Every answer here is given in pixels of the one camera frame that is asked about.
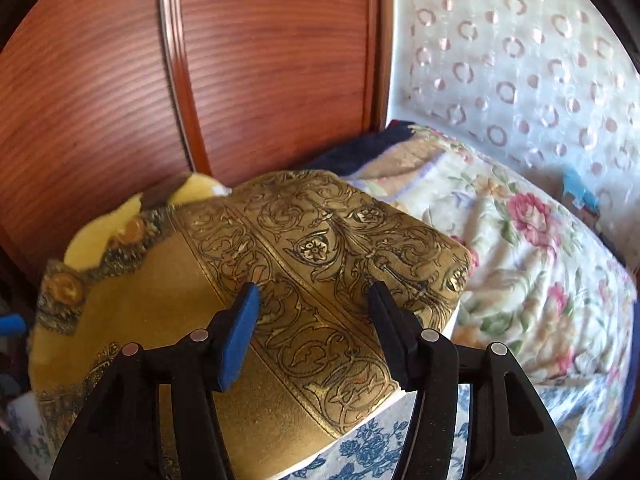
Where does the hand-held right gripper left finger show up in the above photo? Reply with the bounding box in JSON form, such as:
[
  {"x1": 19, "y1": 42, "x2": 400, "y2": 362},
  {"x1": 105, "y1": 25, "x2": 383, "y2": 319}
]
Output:
[{"x1": 50, "y1": 282, "x2": 262, "y2": 480}]

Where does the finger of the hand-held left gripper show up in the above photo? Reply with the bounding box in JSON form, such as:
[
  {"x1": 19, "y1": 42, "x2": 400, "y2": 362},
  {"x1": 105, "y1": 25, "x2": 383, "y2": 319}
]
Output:
[{"x1": 0, "y1": 312, "x2": 27, "y2": 339}]

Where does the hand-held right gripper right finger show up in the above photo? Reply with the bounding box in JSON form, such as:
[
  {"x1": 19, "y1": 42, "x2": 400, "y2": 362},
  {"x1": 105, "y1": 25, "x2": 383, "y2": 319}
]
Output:
[{"x1": 367, "y1": 281, "x2": 576, "y2": 480}]

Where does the golden patterned garment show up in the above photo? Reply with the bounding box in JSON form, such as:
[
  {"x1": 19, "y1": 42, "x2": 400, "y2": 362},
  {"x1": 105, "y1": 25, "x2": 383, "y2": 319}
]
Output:
[{"x1": 27, "y1": 170, "x2": 473, "y2": 480}]

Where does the pink floral blanket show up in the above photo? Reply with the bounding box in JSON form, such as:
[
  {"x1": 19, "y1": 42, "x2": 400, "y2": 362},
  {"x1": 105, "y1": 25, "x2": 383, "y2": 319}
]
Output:
[{"x1": 345, "y1": 127, "x2": 636, "y2": 391}]

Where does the dark blue blanket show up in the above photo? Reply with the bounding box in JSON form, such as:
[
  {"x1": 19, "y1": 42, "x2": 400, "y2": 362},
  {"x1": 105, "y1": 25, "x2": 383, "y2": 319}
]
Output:
[{"x1": 300, "y1": 120, "x2": 418, "y2": 171}]

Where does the blue tissue box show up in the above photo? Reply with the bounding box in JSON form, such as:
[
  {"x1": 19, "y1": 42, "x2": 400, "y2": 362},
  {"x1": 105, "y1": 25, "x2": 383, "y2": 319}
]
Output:
[{"x1": 560, "y1": 165, "x2": 603, "y2": 221}]

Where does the wooden slatted wardrobe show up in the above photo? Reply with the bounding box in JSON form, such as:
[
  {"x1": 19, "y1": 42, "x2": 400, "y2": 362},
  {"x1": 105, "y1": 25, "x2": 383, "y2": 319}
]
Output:
[{"x1": 0, "y1": 0, "x2": 396, "y2": 281}]

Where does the sheer circle-patterned curtain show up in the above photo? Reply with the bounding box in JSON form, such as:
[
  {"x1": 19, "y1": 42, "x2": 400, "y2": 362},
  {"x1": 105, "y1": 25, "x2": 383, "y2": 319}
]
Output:
[{"x1": 385, "y1": 0, "x2": 640, "y2": 271}]

